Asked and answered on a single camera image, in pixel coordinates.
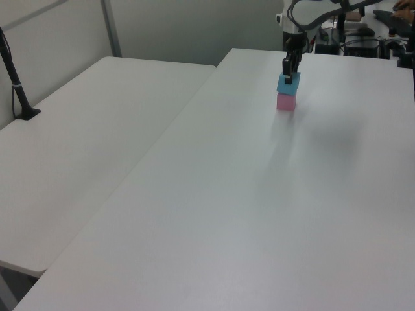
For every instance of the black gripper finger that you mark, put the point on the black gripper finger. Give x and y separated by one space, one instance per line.
295 64
287 67

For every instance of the black Franka gripper body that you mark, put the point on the black Franka gripper body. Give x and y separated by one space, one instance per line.
295 43

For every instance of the blue cube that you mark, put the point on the blue cube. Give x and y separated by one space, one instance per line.
288 88

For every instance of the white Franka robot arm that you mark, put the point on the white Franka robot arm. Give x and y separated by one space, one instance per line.
303 14

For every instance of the pink cube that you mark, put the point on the pink cube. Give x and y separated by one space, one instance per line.
285 102

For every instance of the person's hand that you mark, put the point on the person's hand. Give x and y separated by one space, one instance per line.
405 11

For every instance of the black electronics box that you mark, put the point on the black electronics box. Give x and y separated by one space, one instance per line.
361 49

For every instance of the large white adjacent table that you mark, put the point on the large white adjacent table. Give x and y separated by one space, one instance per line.
81 139

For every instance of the black monitor stand post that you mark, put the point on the black monitor stand post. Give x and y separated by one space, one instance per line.
341 27

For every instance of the black camera clamp mount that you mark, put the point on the black camera clamp mount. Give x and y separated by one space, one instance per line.
406 57

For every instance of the grey metal partition post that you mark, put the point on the grey metal partition post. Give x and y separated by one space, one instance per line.
111 29

